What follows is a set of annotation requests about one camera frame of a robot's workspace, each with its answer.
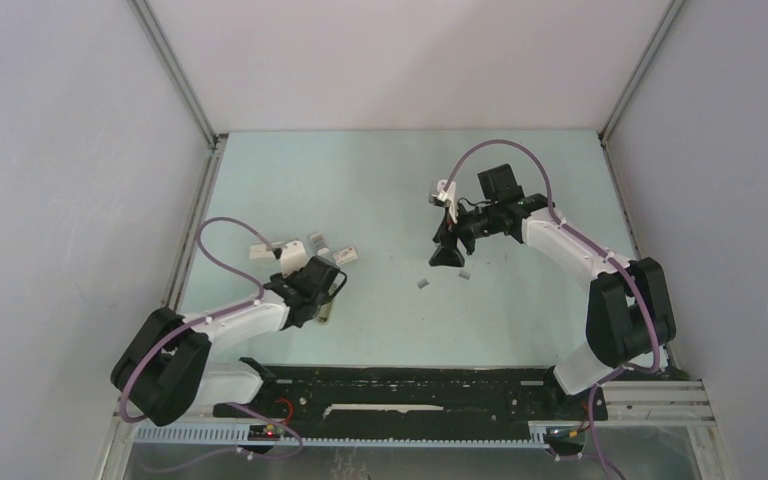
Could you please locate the right aluminium frame post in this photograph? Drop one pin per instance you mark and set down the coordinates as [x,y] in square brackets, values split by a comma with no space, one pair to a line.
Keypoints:
[664,28]

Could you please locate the white stapler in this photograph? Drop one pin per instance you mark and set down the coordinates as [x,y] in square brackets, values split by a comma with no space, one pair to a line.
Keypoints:
[263,252]

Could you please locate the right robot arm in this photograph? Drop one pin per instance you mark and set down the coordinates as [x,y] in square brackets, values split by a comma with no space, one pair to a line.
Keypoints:
[629,311]

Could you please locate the open staple tray box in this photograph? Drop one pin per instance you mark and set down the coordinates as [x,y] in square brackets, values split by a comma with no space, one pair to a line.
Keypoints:
[319,244]

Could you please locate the left aluminium frame post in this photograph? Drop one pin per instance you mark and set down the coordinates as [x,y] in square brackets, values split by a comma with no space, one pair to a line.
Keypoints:
[160,43]

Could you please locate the white staple box sleeve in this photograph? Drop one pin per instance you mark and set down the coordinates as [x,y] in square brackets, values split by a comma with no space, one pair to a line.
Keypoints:
[345,256]

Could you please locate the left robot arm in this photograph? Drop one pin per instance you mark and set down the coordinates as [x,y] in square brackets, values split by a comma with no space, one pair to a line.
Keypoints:
[172,364]

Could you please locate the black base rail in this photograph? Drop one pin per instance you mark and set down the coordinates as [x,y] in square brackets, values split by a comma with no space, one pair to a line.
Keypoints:
[420,404]

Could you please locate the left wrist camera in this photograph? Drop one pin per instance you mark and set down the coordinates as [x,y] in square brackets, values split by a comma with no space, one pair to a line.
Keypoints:
[293,257]

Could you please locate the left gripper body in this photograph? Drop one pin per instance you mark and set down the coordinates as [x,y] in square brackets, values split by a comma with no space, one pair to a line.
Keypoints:
[289,277]

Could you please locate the aluminium frame post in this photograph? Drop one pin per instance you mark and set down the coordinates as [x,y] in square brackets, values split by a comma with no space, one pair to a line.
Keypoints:
[160,43]
[664,28]

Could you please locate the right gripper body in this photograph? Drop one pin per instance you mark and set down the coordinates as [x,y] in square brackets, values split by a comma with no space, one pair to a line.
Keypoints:
[472,225]

